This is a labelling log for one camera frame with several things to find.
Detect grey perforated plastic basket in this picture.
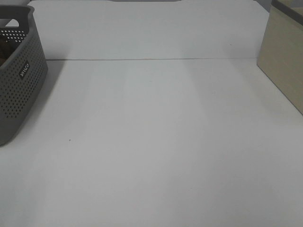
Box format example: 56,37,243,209
0,5,48,145

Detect beige wooden box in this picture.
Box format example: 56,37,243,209
257,0,303,113

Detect dark item in basket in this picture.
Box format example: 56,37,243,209
0,39,19,66

